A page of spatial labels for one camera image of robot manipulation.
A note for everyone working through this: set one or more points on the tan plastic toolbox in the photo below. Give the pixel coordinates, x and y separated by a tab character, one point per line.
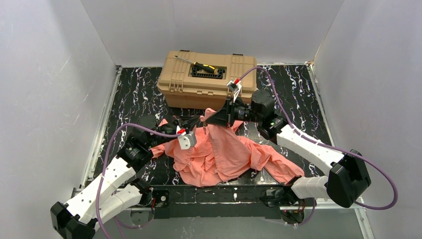
181	90

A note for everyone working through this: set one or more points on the black toolbox handle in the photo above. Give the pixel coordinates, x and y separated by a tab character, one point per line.
199	73

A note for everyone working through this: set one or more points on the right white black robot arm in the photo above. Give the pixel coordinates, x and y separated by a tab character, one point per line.
345	176

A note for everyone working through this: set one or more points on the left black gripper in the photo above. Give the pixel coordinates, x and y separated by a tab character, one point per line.
179	123

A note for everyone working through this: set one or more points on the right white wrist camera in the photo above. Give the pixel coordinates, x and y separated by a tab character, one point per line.
236	87

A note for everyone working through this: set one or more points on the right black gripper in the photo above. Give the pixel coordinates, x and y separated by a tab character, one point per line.
227	112

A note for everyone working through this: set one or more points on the pink jacket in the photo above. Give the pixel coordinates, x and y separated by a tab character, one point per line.
220	155

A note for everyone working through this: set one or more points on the black yellow screwdriver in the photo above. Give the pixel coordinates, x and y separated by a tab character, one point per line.
206	68

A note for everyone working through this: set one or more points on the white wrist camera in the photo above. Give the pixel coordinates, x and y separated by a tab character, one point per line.
186	139
236	87

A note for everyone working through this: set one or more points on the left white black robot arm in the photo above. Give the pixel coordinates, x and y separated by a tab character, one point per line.
116	188

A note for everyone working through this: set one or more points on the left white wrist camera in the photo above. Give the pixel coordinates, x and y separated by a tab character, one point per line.
186	139

